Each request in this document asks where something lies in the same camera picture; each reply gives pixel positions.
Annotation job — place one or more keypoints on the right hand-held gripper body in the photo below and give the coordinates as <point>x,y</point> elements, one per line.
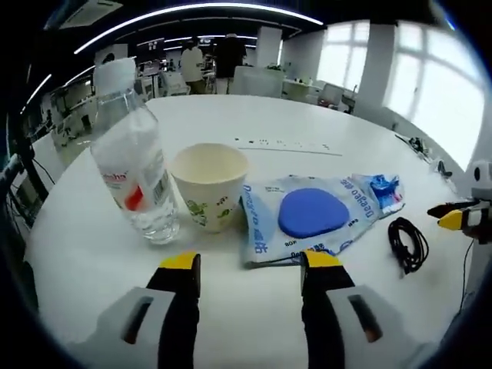
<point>480,178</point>

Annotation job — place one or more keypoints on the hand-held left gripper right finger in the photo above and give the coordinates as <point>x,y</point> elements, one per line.
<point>346,338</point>

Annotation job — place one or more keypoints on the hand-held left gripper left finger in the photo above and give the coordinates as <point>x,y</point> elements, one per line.
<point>153,338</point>

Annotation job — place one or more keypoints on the blue round pad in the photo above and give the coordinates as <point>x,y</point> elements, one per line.
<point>313,211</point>

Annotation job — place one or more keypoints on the large clear printed plastic bag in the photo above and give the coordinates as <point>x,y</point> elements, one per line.
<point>261,215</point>

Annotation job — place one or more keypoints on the paper cup with green print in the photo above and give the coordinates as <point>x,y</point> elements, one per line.
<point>209,192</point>

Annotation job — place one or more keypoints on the clear plastic water bottle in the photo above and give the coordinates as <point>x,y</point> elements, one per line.
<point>130,153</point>

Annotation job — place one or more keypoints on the small dark item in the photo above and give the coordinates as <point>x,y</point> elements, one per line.
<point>444,169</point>

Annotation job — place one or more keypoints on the bright window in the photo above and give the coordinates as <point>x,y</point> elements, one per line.
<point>344,50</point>
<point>434,84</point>

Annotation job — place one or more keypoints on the white table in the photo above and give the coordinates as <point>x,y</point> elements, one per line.
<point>307,127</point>

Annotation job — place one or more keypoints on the white cabinet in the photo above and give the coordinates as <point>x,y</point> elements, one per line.
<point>257,82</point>

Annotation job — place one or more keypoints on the long curved ceiling light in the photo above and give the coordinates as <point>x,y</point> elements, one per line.
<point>192,13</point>

